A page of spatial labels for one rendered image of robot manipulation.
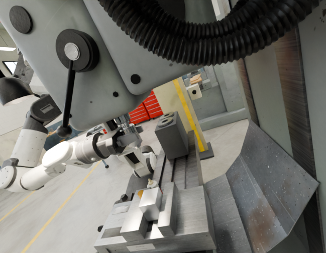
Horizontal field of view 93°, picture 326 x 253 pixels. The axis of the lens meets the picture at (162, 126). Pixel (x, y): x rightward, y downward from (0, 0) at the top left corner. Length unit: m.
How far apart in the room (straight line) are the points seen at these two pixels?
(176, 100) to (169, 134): 1.43
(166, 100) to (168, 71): 1.92
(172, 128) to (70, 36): 0.58
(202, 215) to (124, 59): 0.41
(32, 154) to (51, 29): 0.54
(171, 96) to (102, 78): 1.87
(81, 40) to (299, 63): 0.34
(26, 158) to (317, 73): 0.85
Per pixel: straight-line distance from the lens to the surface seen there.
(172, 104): 2.21
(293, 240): 0.75
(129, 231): 0.50
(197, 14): 0.29
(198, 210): 0.49
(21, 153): 0.81
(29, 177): 0.72
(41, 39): 0.42
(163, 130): 0.79
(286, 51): 0.32
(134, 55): 0.30
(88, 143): 0.52
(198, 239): 0.48
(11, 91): 0.54
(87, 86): 0.37
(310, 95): 0.31
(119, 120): 0.45
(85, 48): 0.33
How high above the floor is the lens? 1.36
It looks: 18 degrees down
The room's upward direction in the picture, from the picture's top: 25 degrees counter-clockwise
